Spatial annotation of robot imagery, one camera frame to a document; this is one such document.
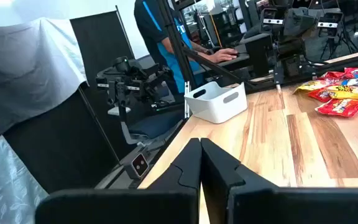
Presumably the yellow candy packet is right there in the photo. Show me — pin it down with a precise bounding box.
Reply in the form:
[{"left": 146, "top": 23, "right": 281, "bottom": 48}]
[
  {"left": 293, "top": 79, "right": 334, "bottom": 95},
  {"left": 325, "top": 84, "right": 358, "bottom": 101}
]

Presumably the grey white draped cloth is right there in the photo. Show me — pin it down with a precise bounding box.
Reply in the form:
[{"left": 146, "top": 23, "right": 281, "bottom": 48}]
[{"left": 0, "top": 17, "right": 88, "bottom": 141}]

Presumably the dark blue chair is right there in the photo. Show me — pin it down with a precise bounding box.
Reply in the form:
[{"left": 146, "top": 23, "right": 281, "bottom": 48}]
[{"left": 107, "top": 105, "right": 185, "bottom": 147}]

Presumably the black boxy device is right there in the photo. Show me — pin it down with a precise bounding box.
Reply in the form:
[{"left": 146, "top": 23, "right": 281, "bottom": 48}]
[{"left": 260, "top": 7, "right": 285, "bottom": 26}]

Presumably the pale leaf-print cloth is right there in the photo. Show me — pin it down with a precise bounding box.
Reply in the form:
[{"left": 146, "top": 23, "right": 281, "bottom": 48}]
[{"left": 0, "top": 135, "right": 50, "bottom": 224}]

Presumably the person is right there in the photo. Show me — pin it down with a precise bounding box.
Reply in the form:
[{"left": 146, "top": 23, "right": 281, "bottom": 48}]
[{"left": 133, "top": 0, "right": 239, "bottom": 95}]

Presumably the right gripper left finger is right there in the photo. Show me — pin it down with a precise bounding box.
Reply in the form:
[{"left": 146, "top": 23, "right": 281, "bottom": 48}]
[{"left": 35, "top": 138, "right": 203, "bottom": 224}]

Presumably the red Skittles packet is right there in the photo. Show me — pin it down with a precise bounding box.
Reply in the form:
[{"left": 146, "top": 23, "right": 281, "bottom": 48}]
[
  {"left": 342, "top": 65, "right": 358, "bottom": 79},
  {"left": 307, "top": 88, "right": 335, "bottom": 103},
  {"left": 314, "top": 97, "right": 358, "bottom": 118},
  {"left": 319, "top": 71, "right": 347, "bottom": 82}
]

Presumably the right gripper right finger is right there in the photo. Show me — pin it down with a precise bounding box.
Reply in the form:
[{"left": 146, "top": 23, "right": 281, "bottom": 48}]
[{"left": 200, "top": 138, "right": 358, "bottom": 224}]

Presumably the small grey table camera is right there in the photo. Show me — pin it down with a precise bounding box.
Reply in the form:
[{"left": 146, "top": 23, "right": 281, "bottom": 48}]
[{"left": 123, "top": 151, "right": 151, "bottom": 180}]

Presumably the black partition panel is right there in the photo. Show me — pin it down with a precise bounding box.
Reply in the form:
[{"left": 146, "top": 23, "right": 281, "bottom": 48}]
[
  {"left": 2, "top": 88, "right": 127, "bottom": 194},
  {"left": 69, "top": 9, "right": 136, "bottom": 90}
]

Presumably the black tripod stand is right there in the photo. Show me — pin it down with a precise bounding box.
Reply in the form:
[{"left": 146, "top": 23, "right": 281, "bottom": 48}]
[{"left": 317, "top": 12, "right": 358, "bottom": 62}]

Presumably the white plastic bin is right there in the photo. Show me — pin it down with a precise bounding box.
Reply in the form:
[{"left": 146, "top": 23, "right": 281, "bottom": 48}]
[{"left": 183, "top": 81, "right": 249, "bottom": 124}]

